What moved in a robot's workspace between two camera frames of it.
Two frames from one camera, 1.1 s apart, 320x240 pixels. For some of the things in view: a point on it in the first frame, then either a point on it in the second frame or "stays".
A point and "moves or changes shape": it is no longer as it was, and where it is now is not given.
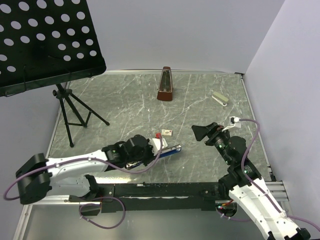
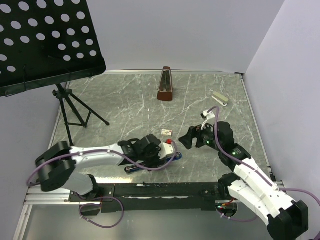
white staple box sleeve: (166, 132) stays
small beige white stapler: (220, 98) stays
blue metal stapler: (169, 150) moves or changes shape
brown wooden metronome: (165, 90) stays
